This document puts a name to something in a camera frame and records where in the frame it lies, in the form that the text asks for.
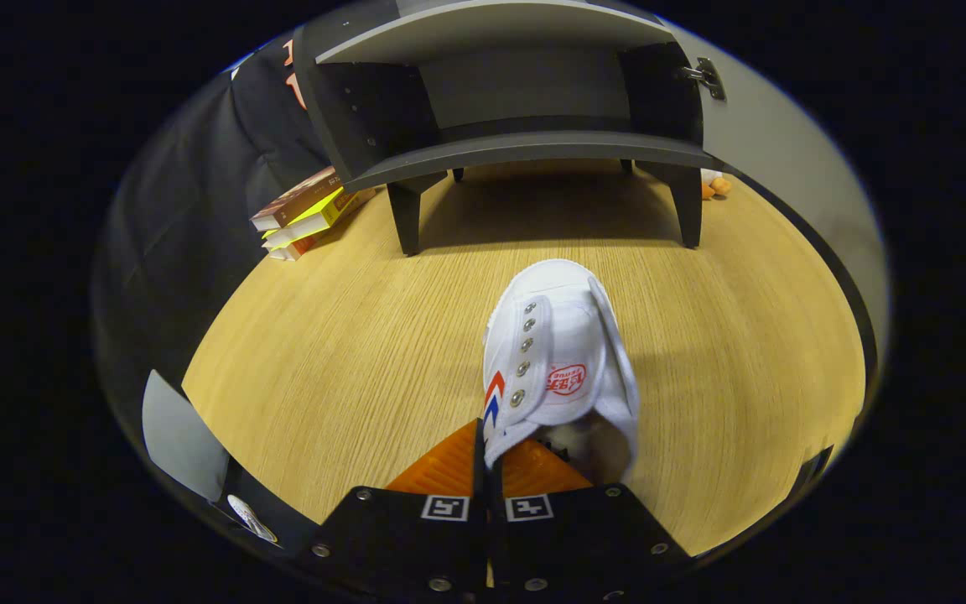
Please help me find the black backdrop cloth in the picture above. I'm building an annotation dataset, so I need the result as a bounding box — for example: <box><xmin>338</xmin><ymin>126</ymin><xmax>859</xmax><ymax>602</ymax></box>
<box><xmin>93</xmin><ymin>38</ymin><xmax>333</xmax><ymax>471</ymax></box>

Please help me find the yellow book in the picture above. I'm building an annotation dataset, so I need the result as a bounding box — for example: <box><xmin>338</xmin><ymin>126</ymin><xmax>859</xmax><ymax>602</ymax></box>
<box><xmin>262</xmin><ymin>186</ymin><xmax>360</xmax><ymax>250</ymax></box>

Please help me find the orange spine book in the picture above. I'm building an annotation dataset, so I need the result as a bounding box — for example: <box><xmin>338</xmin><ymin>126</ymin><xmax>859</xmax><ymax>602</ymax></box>
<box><xmin>269</xmin><ymin>191</ymin><xmax>377</xmax><ymax>262</ymax></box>

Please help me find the dark grey shoe cabinet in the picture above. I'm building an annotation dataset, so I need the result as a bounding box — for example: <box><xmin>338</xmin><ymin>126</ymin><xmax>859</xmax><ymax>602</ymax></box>
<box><xmin>292</xmin><ymin>0</ymin><xmax>714</xmax><ymax>258</ymax></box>

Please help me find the metal door hinge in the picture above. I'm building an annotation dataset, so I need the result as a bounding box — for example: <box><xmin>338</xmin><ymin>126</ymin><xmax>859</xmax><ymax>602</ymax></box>
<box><xmin>678</xmin><ymin>57</ymin><xmax>727</xmax><ymax>102</ymax></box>

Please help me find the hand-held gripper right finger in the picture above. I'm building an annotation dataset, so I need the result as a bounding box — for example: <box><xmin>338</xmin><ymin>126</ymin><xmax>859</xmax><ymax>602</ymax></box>
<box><xmin>490</xmin><ymin>438</ymin><xmax>695</xmax><ymax>604</ymax></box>

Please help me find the white canvas shoe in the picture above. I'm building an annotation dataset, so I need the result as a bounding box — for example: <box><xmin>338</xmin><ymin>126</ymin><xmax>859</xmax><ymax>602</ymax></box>
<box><xmin>481</xmin><ymin>258</ymin><xmax>641</xmax><ymax>487</ymax></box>

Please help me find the dark object with oval sticker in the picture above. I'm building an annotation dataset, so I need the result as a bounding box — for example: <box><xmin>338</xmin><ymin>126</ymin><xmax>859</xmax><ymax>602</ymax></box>
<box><xmin>215</xmin><ymin>457</ymin><xmax>320</xmax><ymax>550</ymax></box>

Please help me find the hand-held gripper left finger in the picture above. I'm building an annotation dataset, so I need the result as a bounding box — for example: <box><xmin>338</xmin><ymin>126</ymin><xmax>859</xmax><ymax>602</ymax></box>
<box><xmin>293</xmin><ymin>417</ymin><xmax>491</xmax><ymax>604</ymax></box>

